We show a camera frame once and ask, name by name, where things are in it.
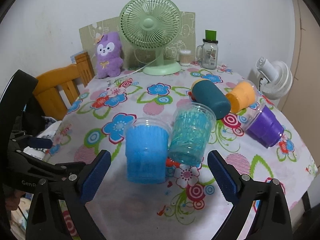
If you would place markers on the floral tablecloth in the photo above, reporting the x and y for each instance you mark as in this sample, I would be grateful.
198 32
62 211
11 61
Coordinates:
189 204

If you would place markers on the orange plastic cup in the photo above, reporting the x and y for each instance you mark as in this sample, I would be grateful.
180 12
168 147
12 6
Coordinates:
242 96

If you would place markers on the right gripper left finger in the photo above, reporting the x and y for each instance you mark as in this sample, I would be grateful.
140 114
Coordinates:
79 188

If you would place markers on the dark teal cup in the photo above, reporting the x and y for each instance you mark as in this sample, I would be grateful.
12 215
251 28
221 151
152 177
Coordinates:
207 93

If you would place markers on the green desk fan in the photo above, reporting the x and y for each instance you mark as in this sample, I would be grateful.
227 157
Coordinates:
154 17

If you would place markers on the cotton swab container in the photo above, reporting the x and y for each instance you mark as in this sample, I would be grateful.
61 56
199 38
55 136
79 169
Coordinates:
185 57

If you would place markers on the glass mason jar mug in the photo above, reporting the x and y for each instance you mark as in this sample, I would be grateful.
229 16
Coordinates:
206 53

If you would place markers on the white small fan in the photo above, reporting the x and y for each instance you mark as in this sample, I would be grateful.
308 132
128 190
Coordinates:
278 78

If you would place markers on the purple plastic cup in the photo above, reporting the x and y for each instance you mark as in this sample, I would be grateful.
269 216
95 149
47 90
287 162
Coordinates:
264 127

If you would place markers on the teal speckled clear cup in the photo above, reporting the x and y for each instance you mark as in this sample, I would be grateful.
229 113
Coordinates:
192 127

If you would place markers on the blue plastic cup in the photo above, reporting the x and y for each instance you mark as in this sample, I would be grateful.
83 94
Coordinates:
146 150

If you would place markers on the purple plush toy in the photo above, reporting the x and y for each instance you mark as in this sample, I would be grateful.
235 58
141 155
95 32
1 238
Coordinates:
108 55

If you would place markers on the beige cartoon poster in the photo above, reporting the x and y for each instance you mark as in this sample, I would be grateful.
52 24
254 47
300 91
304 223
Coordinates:
140 49

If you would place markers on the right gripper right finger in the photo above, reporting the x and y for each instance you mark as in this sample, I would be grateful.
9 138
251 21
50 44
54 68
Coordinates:
272 219

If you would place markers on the wooden chair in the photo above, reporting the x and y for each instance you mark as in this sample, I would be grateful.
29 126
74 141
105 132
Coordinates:
46 91

